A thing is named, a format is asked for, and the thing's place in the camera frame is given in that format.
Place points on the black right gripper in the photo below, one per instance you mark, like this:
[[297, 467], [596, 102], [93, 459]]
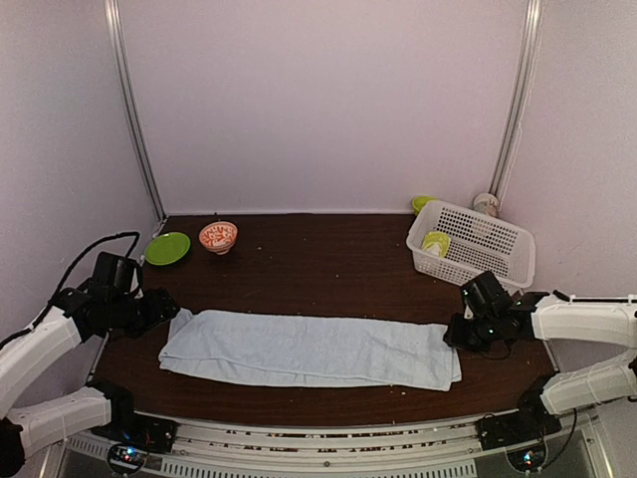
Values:
[[454, 337]]

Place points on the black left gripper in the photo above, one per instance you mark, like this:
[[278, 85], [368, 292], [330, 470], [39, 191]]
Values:
[[159, 311]]

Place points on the white perforated plastic basket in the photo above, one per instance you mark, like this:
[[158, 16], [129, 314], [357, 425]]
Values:
[[479, 243]]

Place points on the green white patterned towel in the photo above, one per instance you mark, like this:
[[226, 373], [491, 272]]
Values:
[[436, 243]]

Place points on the light blue towel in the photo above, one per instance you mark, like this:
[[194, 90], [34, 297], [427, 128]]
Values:
[[297, 351]]

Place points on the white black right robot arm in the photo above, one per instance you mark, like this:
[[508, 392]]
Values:
[[593, 340]]

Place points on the green plate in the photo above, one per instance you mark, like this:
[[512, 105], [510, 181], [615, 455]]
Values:
[[167, 249]]

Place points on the red white patterned bowl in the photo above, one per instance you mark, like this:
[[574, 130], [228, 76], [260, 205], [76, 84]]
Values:
[[218, 237]]

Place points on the beige cup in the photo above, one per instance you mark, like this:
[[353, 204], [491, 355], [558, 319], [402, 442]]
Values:
[[487, 204]]

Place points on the green bowl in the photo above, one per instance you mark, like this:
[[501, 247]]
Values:
[[419, 202]]

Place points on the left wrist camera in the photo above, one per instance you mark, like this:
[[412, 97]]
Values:
[[115, 276]]

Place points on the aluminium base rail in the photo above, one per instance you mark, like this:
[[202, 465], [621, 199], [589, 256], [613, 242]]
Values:
[[440, 448]]

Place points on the right aluminium frame post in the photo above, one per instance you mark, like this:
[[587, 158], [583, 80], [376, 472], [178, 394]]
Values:
[[520, 95]]

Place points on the aluminium frame post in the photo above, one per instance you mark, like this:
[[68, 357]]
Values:
[[520, 95], [117, 41]]

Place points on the left aluminium frame post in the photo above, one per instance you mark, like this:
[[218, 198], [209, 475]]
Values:
[[117, 41]]

